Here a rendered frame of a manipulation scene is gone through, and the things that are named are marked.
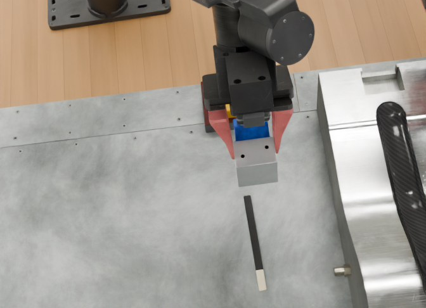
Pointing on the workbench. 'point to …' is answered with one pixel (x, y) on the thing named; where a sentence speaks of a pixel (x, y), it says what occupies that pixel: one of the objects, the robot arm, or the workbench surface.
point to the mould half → (371, 184)
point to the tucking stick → (255, 244)
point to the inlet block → (254, 155)
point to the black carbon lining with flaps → (404, 179)
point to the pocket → (382, 81)
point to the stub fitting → (343, 270)
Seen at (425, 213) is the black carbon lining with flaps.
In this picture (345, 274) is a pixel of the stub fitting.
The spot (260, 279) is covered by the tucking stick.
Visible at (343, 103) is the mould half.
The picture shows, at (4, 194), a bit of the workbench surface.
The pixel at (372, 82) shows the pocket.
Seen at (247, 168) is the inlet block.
